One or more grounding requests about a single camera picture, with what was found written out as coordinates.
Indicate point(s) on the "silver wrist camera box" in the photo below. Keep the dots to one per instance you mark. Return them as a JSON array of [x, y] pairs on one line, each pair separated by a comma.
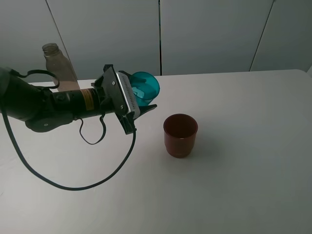
[[118, 88]]

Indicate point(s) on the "red plastic cup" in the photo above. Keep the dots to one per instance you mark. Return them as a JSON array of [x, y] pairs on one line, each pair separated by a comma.
[[179, 134]]

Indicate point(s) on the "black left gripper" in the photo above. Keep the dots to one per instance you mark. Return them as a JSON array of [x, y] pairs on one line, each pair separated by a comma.
[[103, 87]]

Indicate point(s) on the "smoky transparent water bottle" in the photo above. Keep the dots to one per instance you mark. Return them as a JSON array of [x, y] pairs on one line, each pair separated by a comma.
[[58, 64]]

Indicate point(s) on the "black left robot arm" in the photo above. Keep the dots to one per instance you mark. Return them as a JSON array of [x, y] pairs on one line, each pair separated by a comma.
[[43, 110]]

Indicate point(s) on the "teal transparent plastic cup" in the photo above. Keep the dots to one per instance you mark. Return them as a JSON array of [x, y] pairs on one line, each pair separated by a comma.
[[145, 87]]

